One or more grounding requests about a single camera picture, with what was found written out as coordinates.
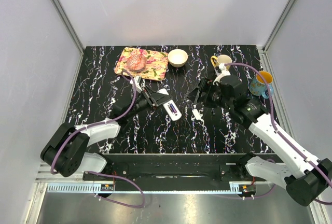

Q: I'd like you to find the white remote control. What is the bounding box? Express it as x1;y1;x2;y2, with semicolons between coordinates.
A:
157;88;182;121

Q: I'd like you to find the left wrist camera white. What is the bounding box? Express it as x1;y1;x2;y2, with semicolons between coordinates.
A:
134;76;142;93

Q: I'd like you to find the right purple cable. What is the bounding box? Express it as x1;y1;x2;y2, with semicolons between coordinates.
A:
223;62;332;205

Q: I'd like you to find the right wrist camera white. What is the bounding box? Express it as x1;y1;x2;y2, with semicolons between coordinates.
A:
213;63;231;85

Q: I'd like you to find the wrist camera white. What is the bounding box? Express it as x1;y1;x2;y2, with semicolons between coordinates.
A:
213;63;231;85
134;76;142;93

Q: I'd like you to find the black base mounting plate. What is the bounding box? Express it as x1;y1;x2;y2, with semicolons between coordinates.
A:
82;154;253;193

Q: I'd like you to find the white battery cover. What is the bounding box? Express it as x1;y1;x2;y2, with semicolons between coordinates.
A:
192;104;202;120

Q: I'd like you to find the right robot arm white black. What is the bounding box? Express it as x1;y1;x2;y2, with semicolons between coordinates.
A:
187;76;331;206

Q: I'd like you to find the left aluminium frame post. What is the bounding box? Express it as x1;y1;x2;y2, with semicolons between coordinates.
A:
37;0;85;53

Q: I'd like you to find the aluminium frame post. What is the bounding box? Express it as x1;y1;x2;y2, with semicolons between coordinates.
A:
263;0;312;52
37;0;85;53

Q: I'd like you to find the blue mug yellow inside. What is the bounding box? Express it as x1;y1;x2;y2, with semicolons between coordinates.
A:
249;71;273;99

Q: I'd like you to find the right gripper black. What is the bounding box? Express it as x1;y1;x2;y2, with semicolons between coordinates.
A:
185;77;233;110

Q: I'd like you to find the red patterned bowl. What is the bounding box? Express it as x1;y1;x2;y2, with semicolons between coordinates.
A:
127;54;147;72

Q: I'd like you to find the floral rectangular tray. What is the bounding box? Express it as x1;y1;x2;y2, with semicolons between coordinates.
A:
114;47;168;81

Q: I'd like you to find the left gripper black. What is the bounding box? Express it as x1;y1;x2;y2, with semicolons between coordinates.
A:
126;86;173;120

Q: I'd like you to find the right aluminium frame post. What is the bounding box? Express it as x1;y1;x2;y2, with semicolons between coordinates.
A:
263;0;312;52

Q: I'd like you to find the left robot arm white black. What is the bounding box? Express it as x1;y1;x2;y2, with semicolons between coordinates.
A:
40;87;172;180

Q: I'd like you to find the cream ceramic bowl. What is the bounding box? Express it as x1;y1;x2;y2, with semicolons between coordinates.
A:
168;49;188;68

